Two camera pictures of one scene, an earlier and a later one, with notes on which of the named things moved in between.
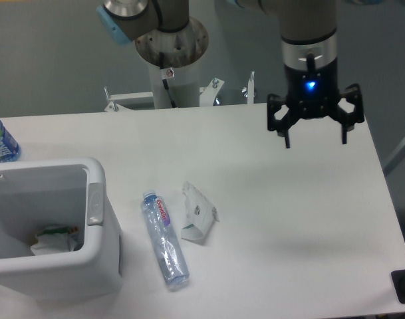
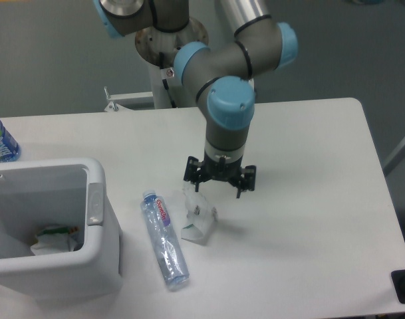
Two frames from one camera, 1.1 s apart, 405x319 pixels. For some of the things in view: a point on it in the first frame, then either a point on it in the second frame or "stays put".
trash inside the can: [54, 238] stays put
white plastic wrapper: [200, 212] stays put
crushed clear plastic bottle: [165, 240] stays put
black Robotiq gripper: [314, 94] to [219, 169]
